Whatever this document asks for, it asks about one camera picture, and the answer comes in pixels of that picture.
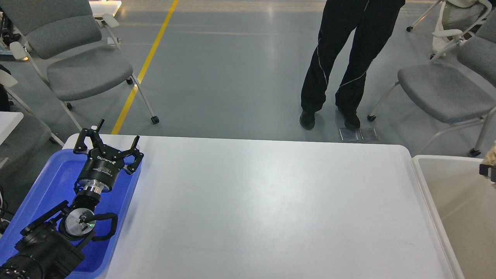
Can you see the brown paper ball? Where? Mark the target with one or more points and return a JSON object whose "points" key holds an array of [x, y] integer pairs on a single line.
{"points": [[490, 157]]}

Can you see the grey chair right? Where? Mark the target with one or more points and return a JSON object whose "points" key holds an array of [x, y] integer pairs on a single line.
{"points": [[446, 94]]}

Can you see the grey chair left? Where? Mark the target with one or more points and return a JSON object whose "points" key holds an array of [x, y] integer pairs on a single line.
{"points": [[52, 27]]}

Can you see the metal floor socket plate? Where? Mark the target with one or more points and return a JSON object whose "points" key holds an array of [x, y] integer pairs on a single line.
{"points": [[348, 134]]}

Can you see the white chair far right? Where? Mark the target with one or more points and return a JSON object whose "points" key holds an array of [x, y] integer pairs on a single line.
{"points": [[457, 22]]}

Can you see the white table left edge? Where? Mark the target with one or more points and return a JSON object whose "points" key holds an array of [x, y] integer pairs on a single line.
{"points": [[8, 122]]}

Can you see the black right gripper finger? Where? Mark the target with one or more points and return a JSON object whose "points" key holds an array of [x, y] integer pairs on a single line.
{"points": [[488, 171]]}

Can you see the beige plastic bin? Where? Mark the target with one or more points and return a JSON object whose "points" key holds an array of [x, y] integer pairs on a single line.
{"points": [[461, 204]]}

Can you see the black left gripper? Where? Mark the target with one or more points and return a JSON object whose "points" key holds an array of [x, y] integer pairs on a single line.
{"points": [[104, 162]]}

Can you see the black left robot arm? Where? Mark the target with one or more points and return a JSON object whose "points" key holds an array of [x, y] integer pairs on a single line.
{"points": [[69, 223]]}

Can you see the blue plastic tray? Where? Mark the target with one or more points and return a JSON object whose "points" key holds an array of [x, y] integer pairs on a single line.
{"points": [[55, 185]]}

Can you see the grey chair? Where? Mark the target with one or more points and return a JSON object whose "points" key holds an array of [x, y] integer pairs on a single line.
{"points": [[52, 27], [446, 94]]}

